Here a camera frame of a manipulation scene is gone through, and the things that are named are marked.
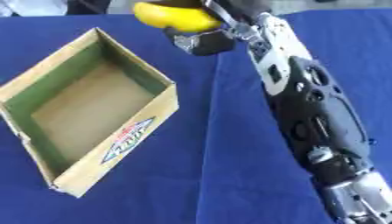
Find tan cardboard box green inside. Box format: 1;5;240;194
0;27;181;199

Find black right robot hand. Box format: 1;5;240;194
150;0;273;57

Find yellow toy fruit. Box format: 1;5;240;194
131;1;224;33

